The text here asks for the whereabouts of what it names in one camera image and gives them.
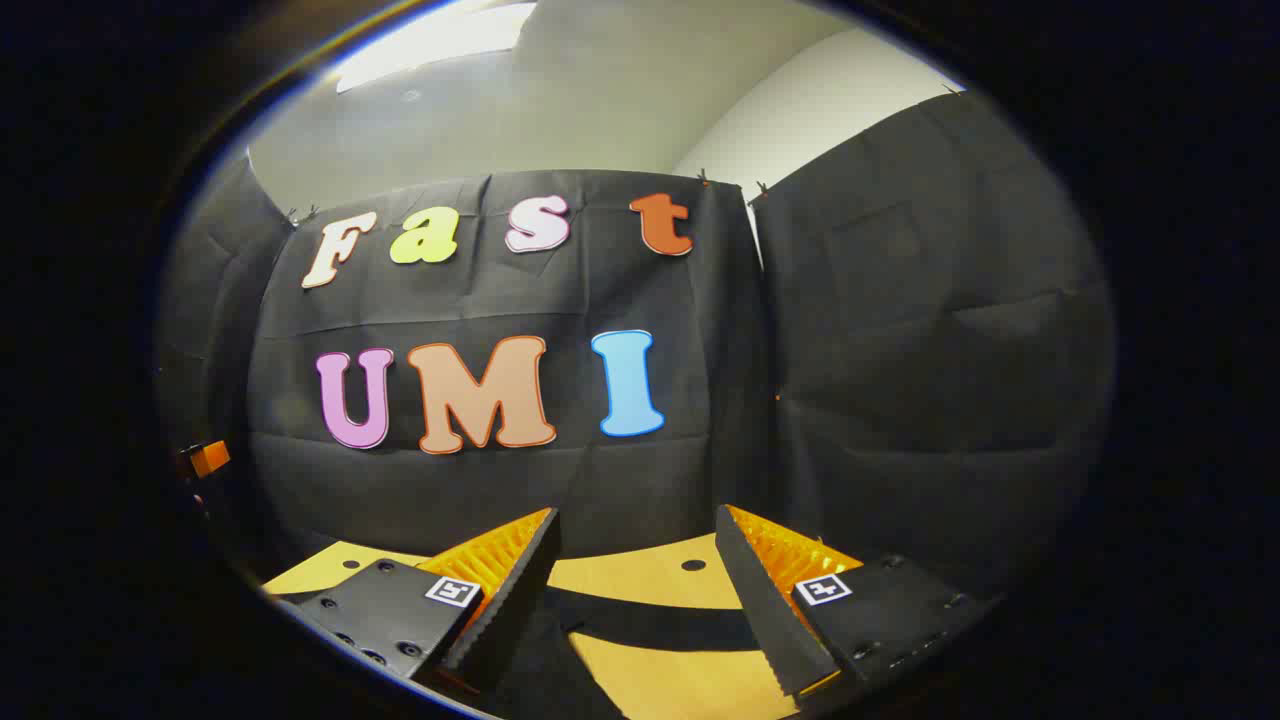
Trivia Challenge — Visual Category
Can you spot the ceiling light panel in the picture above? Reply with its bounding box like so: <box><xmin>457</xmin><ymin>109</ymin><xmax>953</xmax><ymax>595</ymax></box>
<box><xmin>335</xmin><ymin>0</ymin><xmax>541</xmax><ymax>94</ymax></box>

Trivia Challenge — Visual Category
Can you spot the black backdrop cloth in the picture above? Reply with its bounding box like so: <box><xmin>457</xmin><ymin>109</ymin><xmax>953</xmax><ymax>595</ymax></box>
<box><xmin>155</xmin><ymin>88</ymin><xmax>1119</xmax><ymax>601</ymax></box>

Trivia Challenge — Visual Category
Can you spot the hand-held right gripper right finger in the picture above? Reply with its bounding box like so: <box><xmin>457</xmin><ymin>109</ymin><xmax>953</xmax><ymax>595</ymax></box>
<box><xmin>714</xmin><ymin>504</ymin><xmax>1003</xmax><ymax>707</ymax></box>

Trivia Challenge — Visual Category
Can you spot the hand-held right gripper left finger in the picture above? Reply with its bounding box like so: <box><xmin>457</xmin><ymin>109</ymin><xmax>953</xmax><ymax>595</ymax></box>
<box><xmin>270</xmin><ymin>507</ymin><xmax>563</xmax><ymax>701</ymax></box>

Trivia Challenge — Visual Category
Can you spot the black garment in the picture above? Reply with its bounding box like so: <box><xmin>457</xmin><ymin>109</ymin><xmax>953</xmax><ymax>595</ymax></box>
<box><xmin>440</xmin><ymin>585</ymin><xmax>791</xmax><ymax>720</ymax></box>

